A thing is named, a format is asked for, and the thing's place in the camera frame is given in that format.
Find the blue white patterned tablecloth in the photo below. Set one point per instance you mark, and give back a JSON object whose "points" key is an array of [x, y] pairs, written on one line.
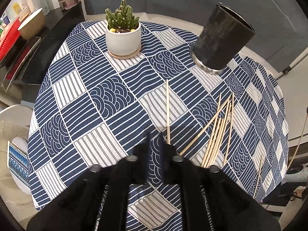
{"points": [[93, 109]]}

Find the wooden pot coaster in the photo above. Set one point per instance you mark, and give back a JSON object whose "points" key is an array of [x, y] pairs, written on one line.
{"points": [[125, 56]]}

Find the wooden chopstick at table edge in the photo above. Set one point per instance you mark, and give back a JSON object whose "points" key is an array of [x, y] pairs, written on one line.
{"points": [[258, 176]]}

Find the wooden stick off table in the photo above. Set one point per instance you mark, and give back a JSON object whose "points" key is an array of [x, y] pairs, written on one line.
{"points": [[296, 150]]}

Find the beige bowl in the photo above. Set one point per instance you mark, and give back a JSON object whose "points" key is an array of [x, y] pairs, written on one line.
{"points": [[32, 25]]}

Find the long diagonal wooden chopstick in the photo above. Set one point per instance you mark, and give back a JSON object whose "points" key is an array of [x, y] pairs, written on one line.
{"points": [[206, 126]]}

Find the black side cabinet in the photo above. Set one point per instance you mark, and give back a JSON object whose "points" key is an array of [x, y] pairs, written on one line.
{"points": [[24, 66]]}

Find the black cylindrical utensil holder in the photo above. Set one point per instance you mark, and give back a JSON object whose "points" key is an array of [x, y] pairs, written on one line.
{"points": [[224, 35]]}

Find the white round stool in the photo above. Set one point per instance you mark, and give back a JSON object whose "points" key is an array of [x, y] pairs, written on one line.
{"points": [[15, 123]]}

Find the red ribbed container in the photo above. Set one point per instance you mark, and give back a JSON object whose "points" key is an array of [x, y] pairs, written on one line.
{"points": [[9, 37]]}

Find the green cactus plant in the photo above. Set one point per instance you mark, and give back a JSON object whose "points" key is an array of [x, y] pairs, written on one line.
{"points": [[122, 19]]}

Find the white cactus pot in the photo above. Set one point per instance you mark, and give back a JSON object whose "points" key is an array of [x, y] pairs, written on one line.
{"points": [[124, 44]]}

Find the wooden chopstick in pile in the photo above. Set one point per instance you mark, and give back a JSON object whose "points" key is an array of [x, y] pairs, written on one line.
{"points": [[209, 142], [226, 115], [215, 141]]}

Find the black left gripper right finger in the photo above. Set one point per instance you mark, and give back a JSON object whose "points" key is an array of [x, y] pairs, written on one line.
{"points": [[210, 200]]}

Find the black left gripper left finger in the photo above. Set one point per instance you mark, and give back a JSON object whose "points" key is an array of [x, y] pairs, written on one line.
{"points": [[98, 198]]}

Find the blue patterned box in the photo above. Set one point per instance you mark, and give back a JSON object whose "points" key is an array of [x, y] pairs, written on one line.
{"points": [[17, 162]]}

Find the grey sofa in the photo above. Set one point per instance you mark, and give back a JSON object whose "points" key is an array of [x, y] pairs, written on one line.
{"points": [[280, 25]]}

